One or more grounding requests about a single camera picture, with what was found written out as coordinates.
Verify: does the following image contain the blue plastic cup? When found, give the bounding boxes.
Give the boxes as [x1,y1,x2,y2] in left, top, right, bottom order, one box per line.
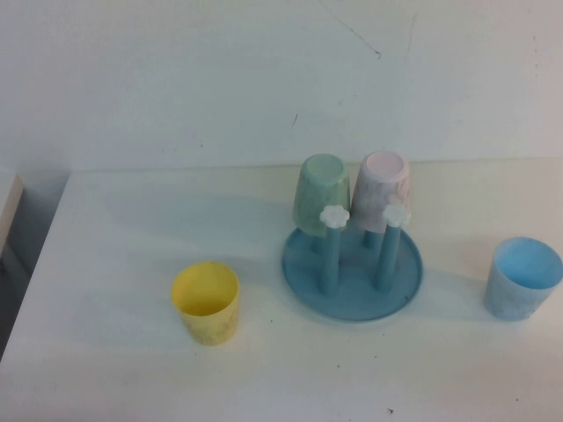
[483,236,563,323]

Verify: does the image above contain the green plastic cup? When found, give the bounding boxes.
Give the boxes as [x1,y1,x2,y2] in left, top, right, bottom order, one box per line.
[291,153,352,238]

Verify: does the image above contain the pink plastic cup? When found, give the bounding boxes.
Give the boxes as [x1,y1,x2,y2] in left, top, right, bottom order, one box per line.
[350,150,413,233]

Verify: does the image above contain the blue cup stand with posts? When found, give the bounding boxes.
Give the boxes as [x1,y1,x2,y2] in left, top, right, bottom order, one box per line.
[280,204,424,325]

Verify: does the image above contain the yellow plastic cup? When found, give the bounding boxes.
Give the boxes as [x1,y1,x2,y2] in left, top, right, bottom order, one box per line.
[170,261,241,347]

